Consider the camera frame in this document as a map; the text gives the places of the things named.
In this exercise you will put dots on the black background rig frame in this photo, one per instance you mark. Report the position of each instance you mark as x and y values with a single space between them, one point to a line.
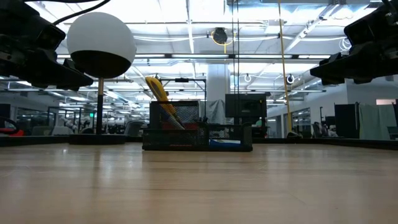
182 79

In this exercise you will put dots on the grey green cloth panel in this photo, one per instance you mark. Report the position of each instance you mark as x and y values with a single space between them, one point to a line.
374 123

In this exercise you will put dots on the black table frame rails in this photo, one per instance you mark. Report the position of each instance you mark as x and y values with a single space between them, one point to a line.
31 140

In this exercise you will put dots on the grey office chair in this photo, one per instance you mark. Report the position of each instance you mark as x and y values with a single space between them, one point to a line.
133 129

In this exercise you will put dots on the blue sticky note pad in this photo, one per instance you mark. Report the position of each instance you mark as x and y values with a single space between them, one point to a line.
224 143

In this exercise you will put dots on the white globe lamp black base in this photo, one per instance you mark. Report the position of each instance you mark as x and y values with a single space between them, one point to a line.
121 40

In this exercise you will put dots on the grey covered equipment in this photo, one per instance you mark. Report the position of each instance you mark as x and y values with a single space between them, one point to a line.
216 112

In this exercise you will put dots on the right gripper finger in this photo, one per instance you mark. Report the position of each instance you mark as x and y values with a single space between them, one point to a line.
335 70
328 82

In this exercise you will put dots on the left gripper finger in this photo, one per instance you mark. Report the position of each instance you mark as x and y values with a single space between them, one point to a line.
62 89
68 77

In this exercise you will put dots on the black partition panel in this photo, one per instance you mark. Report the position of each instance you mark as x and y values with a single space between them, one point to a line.
346 121

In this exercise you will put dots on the red cart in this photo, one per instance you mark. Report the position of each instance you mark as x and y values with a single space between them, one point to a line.
14 133

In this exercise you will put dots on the black mesh desk organizer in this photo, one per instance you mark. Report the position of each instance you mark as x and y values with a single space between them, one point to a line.
174 140

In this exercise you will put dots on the black monitor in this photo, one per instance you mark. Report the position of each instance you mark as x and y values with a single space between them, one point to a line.
245 105

